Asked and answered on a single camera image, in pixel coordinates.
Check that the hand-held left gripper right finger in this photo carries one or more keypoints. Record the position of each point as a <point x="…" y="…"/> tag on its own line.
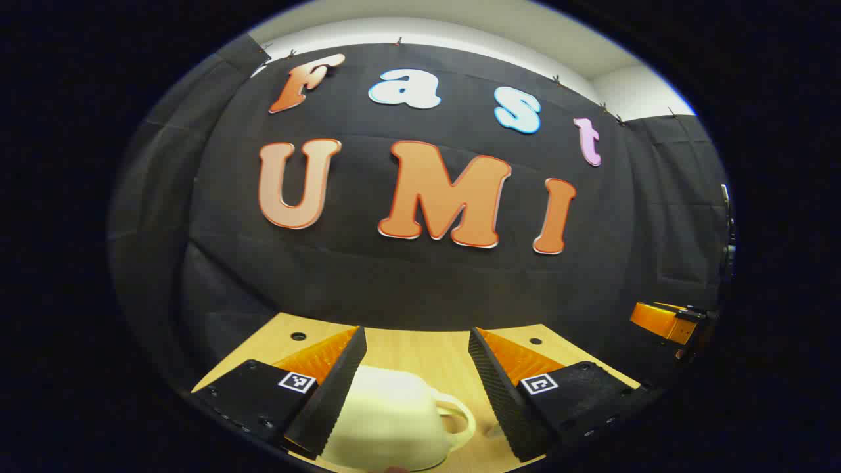
<point x="502" y="394"/>

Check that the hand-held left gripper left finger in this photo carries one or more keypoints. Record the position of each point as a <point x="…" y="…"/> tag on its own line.
<point x="328" y="401"/>

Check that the cream yellow suitcase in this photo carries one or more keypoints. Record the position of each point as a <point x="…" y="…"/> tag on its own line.
<point x="387" y="420"/>

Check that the black backdrop cloth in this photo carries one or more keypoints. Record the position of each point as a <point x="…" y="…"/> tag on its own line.
<point x="394" y="289"/>

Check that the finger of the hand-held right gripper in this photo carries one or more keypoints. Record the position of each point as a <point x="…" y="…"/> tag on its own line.
<point x="660" y="322"/>

